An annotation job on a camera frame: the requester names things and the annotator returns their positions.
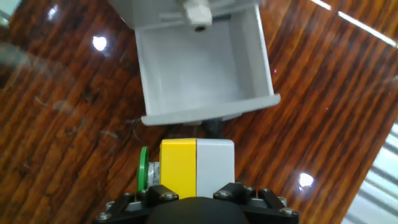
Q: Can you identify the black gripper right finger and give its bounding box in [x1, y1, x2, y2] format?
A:
[213, 181, 300, 224]

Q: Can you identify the yellow grey push-button box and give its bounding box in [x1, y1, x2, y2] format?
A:
[136, 138, 236, 200]

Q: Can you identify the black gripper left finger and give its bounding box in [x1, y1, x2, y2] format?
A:
[95, 184, 180, 224]

